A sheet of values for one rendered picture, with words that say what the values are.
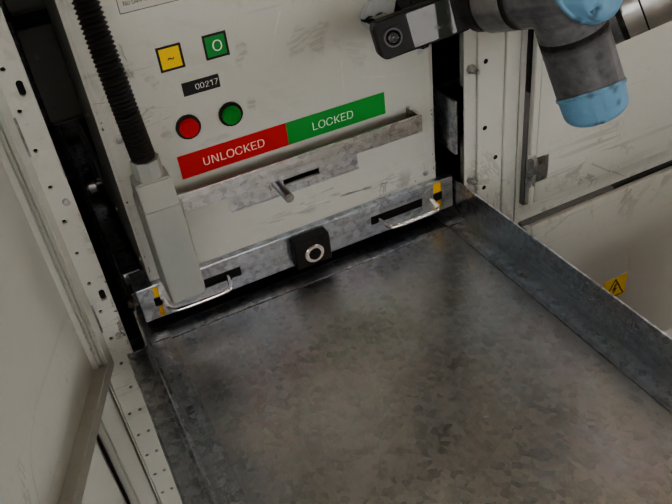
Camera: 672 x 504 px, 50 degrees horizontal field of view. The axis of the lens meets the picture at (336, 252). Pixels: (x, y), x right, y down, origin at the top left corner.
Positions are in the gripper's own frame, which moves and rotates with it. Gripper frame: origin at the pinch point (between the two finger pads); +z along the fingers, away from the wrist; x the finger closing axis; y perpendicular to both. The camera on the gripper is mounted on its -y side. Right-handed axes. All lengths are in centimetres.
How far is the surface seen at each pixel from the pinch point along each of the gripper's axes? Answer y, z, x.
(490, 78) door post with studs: 17.8, -3.8, -14.6
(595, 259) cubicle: 41, 0, -59
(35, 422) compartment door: -59, 3, -28
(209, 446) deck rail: -44, -4, -39
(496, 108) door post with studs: 19.0, -2.7, -19.8
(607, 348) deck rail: 2, -29, -46
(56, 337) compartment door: -52, 13, -23
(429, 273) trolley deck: -1.1, -1.0, -39.0
